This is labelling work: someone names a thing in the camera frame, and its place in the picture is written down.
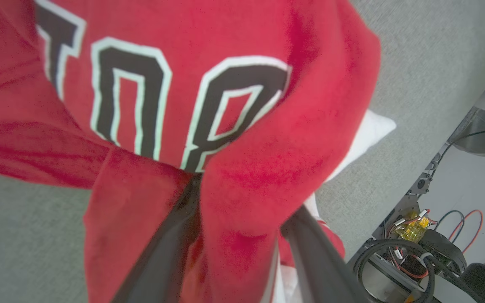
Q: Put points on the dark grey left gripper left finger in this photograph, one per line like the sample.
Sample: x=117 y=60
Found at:
x=162 y=252

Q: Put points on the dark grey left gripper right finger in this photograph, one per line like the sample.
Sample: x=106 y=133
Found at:
x=322 y=265

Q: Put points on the red basketball jersey white trim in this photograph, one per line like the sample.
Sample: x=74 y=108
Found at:
x=246 y=202

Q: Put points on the black round base part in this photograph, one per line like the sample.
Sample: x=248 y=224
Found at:
x=444 y=250

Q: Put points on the grey metal robot base frame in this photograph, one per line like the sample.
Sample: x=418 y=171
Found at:
x=406 y=206

